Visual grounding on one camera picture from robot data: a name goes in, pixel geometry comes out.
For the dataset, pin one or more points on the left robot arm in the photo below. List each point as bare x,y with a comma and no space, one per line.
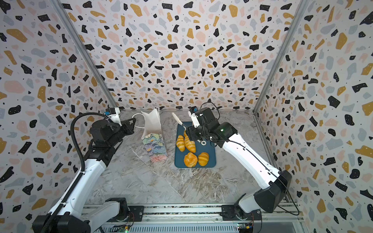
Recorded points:
78,180

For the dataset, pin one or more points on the striped bun bottom right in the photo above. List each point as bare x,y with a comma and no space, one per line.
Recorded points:
203,159

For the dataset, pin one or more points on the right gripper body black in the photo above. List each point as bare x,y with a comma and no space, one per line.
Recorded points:
197,133

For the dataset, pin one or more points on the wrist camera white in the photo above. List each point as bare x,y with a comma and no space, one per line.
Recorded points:
195,115
113,114

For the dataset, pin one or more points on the round knotted bun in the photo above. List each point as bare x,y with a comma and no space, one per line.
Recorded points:
190,160

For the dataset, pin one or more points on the white metal tongs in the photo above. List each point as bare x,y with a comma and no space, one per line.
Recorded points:
203,143

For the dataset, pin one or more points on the striped bun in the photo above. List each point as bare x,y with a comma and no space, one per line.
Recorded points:
203,159
180,143

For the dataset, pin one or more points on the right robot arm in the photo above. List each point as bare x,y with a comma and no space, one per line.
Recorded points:
273,183

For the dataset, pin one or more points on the croissant centre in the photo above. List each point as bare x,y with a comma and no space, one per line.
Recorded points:
190,145

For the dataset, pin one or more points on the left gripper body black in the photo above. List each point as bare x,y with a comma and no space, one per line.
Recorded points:
118,135

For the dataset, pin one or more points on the striped bun left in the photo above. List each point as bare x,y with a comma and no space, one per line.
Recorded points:
180,143

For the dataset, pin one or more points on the floral paper bag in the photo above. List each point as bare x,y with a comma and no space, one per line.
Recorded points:
152,136

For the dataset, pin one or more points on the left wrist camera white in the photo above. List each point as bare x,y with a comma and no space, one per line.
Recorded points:
113,114

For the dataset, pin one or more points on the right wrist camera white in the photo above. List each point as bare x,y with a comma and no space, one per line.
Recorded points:
195,115

